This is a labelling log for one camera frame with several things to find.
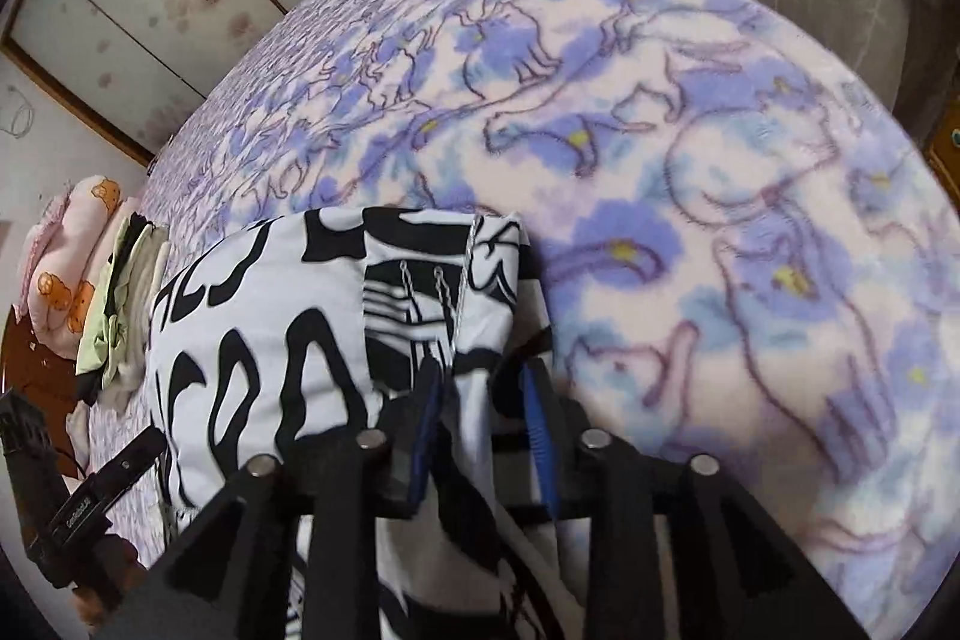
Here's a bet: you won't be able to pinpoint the black white graffiti jacket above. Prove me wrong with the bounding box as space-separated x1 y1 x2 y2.
146 208 584 638

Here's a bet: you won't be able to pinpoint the green black folded clothes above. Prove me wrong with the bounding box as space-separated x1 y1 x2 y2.
75 211 171 414

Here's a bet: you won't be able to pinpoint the person left hand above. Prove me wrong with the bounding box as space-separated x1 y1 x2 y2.
71 534 146 633

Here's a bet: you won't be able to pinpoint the brown wooden headboard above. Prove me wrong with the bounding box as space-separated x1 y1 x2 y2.
2 308 82 477

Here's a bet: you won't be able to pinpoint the purple floral bed blanket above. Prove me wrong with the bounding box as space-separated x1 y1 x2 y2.
143 0 958 638

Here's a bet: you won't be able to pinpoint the pink bear print quilt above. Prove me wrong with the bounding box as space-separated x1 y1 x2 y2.
13 175 139 360

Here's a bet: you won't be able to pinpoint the wooden drawer cabinet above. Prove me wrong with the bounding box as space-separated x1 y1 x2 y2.
923 85 960 208

